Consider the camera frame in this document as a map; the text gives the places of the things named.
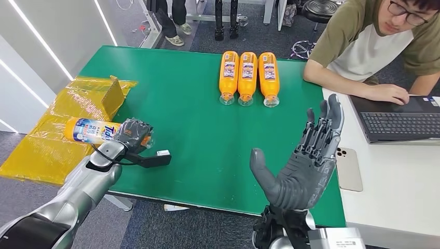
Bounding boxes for white table foot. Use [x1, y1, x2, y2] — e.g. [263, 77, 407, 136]
[103, 194, 134, 212]

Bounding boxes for dark grey laptop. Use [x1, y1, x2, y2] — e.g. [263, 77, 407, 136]
[348, 95, 440, 145]

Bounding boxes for black round stool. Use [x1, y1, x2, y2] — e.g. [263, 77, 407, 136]
[302, 0, 340, 33]

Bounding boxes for orange detergent bottle blue label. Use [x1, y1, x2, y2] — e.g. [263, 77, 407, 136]
[64, 117, 155, 149]

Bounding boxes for green table mat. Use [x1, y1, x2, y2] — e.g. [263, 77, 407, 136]
[76, 45, 347, 228]

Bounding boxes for black framed glasses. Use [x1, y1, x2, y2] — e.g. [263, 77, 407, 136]
[387, 1, 430, 27]

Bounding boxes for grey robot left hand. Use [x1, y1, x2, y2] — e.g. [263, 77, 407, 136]
[113, 118, 154, 155]

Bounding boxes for grey crumpled bag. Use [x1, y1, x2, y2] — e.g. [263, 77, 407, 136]
[282, 3, 298, 28]

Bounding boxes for white metal floor frame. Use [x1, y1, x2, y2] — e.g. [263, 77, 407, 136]
[138, 0, 249, 49]

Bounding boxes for beige smartphone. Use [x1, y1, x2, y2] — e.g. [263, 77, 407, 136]
[335, 147, 364, 192]

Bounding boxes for person standing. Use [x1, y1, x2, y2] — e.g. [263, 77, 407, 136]
[150, 0, 194, 47]

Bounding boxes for yellow plastic wrapped cardboard box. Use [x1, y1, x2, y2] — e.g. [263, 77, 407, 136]
[0, 75, 139, 186]

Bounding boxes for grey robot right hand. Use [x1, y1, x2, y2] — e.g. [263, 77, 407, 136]
[250, 93, 345, 211]

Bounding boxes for person's right hand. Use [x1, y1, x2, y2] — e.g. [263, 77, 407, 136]
[367, 83, 410, 106]

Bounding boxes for white desk leg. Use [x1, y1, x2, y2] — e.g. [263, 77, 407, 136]
[263, 0, 277, 25]

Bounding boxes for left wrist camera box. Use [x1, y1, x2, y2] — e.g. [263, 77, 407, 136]
[126, 149, 172, 170]

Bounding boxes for chrome star chair base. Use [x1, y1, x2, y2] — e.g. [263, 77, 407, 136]
[290, 40, 317, 61]

